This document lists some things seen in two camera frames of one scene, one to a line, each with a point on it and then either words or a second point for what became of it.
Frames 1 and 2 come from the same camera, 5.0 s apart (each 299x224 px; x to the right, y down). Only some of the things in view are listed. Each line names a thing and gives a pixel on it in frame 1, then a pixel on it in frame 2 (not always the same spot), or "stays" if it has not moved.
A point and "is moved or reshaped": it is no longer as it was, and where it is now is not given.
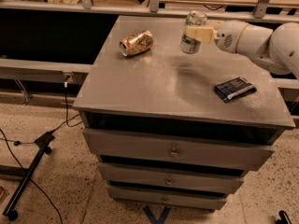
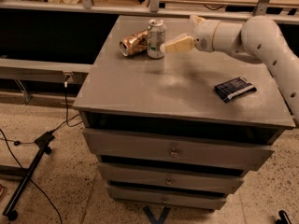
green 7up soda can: [193, 19] is moved or reshaped
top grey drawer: [177, 150] stays
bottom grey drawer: [137, 196] stays
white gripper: [228, 36] -> [204, 35]
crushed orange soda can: [136, 43] stays
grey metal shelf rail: [44, 71] stays
